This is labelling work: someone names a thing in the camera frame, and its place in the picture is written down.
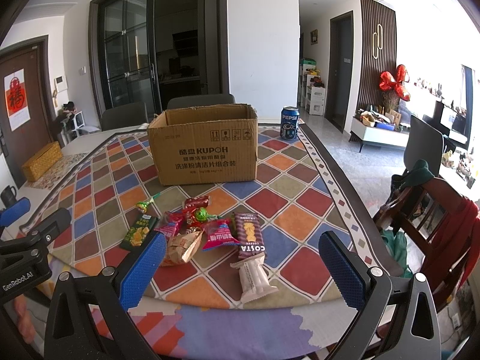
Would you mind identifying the red fu poster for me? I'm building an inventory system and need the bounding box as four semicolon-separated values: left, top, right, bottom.
4;68;31;132

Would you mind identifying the small pink snack packet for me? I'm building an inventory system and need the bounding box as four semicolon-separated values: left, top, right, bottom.
154;211;185;240

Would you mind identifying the grey dining chair left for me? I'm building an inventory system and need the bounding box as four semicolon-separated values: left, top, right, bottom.
101;102;148;131

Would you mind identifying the pink hawthorn snack packet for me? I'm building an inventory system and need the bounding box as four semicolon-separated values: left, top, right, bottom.
202;219;240;251

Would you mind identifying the grey dining chair centre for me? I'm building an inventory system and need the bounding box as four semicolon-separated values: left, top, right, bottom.
167;94;235;110

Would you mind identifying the person left hand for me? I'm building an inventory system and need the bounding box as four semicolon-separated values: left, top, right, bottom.
6;295;46;357

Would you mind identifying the dark grey chair right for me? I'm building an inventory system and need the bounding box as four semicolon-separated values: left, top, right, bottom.
403;115;444;176

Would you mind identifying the green lollipop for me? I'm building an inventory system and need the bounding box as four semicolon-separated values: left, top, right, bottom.
135;193;160;214
194;207;218;223

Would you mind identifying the brown cardboard box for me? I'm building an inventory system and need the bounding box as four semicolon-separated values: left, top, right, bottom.
147;103;258;186

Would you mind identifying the dark red candy packet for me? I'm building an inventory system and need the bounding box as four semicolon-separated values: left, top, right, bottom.
182;195;210;212

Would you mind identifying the grey dining chair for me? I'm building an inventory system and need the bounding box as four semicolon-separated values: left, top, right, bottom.
101;102;148;131
167;94;235;110

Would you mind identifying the patterned placemat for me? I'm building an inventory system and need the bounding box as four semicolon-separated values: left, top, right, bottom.
25;153;87;190

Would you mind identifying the wooden chair with red cloth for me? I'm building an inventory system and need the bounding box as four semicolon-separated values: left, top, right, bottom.
373;159;479;311

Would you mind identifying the blue Pepsi can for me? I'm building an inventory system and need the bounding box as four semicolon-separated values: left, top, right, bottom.
280;106;299;140

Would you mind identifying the white low cabinet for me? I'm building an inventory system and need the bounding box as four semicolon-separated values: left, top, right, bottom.
349;118;409;152

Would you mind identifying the white wafer snack packet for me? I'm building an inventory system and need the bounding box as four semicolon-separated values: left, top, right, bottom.
230;252;278;303

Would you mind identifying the colourful checkered table mat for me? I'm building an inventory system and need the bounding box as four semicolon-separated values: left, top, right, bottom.
20;125;402;310

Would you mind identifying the dark green chips packet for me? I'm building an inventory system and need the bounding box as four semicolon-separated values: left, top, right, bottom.
120;214;158;251

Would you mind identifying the black mug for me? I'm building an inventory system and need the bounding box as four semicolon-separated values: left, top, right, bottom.
0;185;17;208

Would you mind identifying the brown Costa biscuit packet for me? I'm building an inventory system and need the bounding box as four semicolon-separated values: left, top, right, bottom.
233;212;266;260

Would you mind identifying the tan paper snack packet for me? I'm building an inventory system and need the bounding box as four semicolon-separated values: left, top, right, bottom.
160;230;203;267

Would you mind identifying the red bow decoration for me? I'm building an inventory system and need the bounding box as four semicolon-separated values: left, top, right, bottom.
379;64;411;102

